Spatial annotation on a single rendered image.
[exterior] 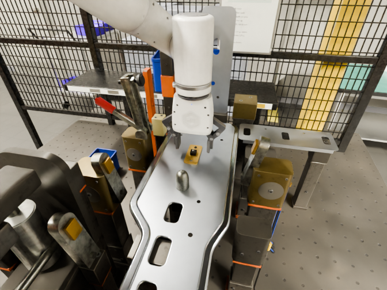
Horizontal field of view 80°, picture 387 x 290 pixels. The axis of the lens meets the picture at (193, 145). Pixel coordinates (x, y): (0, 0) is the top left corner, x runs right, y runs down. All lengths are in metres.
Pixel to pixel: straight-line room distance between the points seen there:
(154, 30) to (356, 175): 1.03
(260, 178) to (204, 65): 0.29
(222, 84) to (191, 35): 0.37
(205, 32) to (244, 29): 0.58
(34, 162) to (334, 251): 0.85
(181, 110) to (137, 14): 0.22
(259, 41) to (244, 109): 0.35
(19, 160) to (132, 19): 0.29
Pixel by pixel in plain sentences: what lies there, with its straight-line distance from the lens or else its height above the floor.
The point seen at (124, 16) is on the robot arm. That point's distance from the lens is 0.44.
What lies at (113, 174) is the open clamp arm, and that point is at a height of 1.05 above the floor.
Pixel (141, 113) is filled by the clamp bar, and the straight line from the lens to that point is 0.64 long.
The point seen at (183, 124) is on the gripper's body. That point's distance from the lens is 0.57.
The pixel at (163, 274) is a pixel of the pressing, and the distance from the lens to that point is 0.45.
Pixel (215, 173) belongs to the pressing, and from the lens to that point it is 0.60.
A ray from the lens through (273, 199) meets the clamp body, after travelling 0.62.
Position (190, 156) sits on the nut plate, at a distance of 0.64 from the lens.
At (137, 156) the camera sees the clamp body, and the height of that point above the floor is 0.99.
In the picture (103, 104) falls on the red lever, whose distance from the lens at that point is 0.66.
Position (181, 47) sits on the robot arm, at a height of 1.29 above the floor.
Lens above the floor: 1.41
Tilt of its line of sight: 36 degrees down
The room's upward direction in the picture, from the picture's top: straight up
